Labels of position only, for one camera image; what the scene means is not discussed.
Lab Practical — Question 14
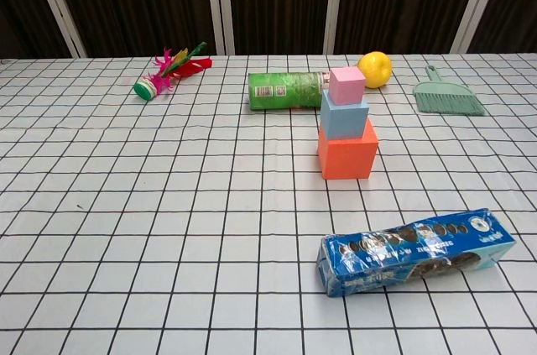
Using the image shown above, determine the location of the small pink foam cube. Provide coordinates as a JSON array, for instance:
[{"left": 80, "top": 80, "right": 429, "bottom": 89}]
[{"left": 328, "top": 66, "right": 365, "bottom": 105}]

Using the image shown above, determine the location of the yellow pear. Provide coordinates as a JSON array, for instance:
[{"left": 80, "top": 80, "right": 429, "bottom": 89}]
[{"left": 356, "top": 50, "right": 394, "bottom": 90}]

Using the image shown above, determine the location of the green chips can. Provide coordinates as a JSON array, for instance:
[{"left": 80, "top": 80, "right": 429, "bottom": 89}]
[{"left": 247, "top": 70, "right": 332, "bottom": 113}]

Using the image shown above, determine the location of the green hand brush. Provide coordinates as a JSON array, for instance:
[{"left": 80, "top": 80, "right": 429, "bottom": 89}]
[{"left": 412, "top": 65, "right": 487, "bottom": 116}]

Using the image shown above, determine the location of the blue cookie box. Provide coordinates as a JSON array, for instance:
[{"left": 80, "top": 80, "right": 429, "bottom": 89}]
[{"left": 315, "top": 207, "right": 516, "bottom": 298}]

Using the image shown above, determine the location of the large orange foam cube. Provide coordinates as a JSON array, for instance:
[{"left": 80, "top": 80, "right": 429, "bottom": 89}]
[{"left": 316, "top": 118, "right": 378, "bottom": 180}]

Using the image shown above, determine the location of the white checkered tablecloth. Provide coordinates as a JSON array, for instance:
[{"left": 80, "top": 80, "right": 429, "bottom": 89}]
[{"left": 0, "top": 52, "right": 537, "bottom": 355}]

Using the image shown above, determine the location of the white screen frame post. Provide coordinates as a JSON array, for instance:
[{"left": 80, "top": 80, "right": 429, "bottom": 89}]
[
  {"left": 451, "top": 0, "right": 511, "bottom": 54},
  {"left": 24, "top": 0, "right": 88, "bottom": 58},
  {"left": 204, "top": 0, "right": 236, "bottom": 56},
  {"left": 322, "top": 0, "right": 352, "bottom": 55}
]

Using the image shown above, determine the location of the pink red feather shuttlecock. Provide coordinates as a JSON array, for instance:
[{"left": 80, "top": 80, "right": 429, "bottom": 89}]
[{"left": 133, "top": 40, "right": 214, "bottom": 102}]

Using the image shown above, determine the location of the medium blue foam cube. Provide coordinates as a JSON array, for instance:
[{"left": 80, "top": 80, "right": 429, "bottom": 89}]
[{"left": 320, "top": 89, "right": 370, "bottom": 141}]

